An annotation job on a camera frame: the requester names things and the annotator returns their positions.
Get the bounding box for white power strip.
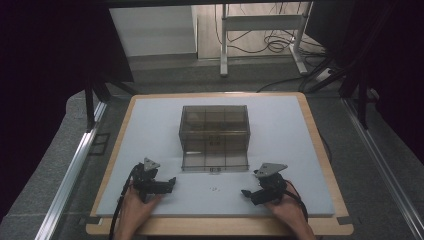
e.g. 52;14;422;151
314;67;333;83

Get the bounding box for transparent drawer with handle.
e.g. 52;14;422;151
180;150;251;174

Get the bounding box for person's right hand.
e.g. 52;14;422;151
264;182;317;240

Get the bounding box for dark curtain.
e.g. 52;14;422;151
0;0;135;221
304;0;424;164

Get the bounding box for white board panel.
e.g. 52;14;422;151
109;5;198;58

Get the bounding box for light grey table mat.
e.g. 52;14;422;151
95;95;335;218

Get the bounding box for black metal stand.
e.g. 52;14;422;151
339;59;372;130
83;73;138;133

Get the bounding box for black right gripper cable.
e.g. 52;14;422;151
283;179;310;222

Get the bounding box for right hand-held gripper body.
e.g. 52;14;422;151
250;162;290;206

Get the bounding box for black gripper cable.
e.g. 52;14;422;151
108;165;139;240
283;179;310;222

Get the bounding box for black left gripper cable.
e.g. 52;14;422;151
108;165;139;240

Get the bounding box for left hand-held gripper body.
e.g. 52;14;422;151
130;157;162;203

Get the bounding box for person's left hand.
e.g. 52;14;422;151
113;185;164;240

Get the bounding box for smoky transparent drawer box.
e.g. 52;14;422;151
178;104;251;158

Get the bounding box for black floor cables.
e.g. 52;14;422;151
214;2;334;94

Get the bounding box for aluminium rail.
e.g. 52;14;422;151
34;101;108;240
342;97;424;240

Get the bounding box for white metal desk frame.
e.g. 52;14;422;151
219;1;315;78

